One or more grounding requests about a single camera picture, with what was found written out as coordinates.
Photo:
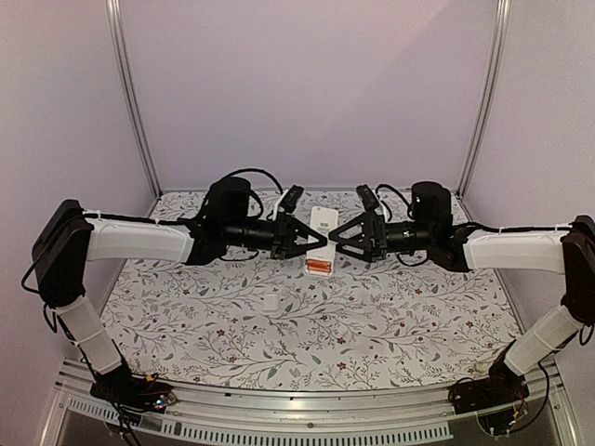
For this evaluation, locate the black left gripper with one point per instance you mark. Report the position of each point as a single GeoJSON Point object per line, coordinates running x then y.
{"type": "Point", "coordinates": [285, 232]}

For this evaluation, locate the aluminium frame post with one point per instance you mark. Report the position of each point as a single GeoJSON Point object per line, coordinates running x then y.
{"type": "Point", "coordinates": [495, 57]}
{"type": "Point", "coordinates": [122, 59]}

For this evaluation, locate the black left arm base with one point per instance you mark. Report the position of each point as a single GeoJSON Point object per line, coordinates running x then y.
{"type": "Point", "coordinates": [134, 393]}

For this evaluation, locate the floral patterned table mat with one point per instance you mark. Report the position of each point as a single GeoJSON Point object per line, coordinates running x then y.
{"type": "Point", "coordinates": [400, 322]}

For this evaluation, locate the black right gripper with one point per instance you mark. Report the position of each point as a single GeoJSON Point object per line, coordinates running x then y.
{"type": "Point", "coordinates": [376, 235]}

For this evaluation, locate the white battery cover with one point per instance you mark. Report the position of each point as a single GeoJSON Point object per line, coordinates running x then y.
{"type": "Point", "coordinates": [270, 303]}

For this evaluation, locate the aluminium front rail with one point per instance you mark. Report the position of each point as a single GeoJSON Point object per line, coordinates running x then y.
{"type": "Point", "coordinates": [206, 415]}

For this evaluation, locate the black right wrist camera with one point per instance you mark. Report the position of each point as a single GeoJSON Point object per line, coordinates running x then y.
{"type": "Point", "coordinates": [369, 200]}

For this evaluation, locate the left aluminium frame post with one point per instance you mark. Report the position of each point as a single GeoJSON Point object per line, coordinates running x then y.
{"type": "Point", "coordinates": [122, 59]}

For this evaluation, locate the right aluminium frame post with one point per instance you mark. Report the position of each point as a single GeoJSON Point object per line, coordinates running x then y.
{"type": "Point", "coordinates": [495, 57]}

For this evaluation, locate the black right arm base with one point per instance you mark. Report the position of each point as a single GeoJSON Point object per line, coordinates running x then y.
{"type": "Point", "coordinates": [500, 386]}

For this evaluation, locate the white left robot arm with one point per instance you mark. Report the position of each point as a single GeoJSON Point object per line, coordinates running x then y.
{"type": "Point", "coordinates": [75, 236]}

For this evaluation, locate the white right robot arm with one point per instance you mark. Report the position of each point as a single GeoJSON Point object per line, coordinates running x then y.
{"type": "Point", "coordinates": [566, 249]}

